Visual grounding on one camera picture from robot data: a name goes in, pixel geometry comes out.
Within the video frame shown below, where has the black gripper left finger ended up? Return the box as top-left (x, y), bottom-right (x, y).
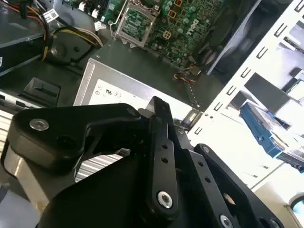
top-left (7, 96), bottom-right (179, 217)

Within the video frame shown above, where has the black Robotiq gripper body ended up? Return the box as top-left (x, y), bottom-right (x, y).
top-left (38, 152), bottom-right (214, 228)

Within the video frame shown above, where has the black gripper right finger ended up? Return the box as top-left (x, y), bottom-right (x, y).
top-left (174, 129), bottom-right (285, 228)

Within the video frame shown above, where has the hard disk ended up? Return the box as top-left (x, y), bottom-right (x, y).
top-left (239, 101), bottom-right (304, 174)

